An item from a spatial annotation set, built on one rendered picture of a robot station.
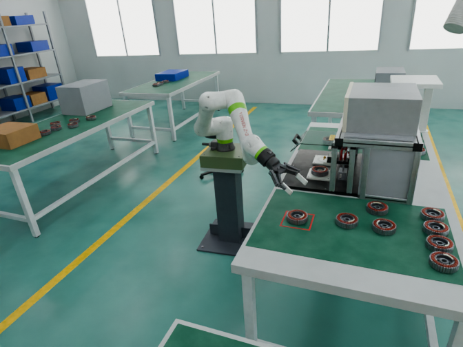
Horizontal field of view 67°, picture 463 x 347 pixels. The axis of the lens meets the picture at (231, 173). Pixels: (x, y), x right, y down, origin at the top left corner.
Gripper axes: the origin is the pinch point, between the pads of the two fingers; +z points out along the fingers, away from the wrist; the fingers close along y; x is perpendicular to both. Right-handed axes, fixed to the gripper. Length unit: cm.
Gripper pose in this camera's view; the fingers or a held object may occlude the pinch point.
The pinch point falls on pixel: (297, 186)
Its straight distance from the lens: 183.0
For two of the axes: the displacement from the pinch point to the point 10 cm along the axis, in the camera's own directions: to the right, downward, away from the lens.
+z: 6.6, 6.7, -3.5
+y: 6.9, -3.5, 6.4
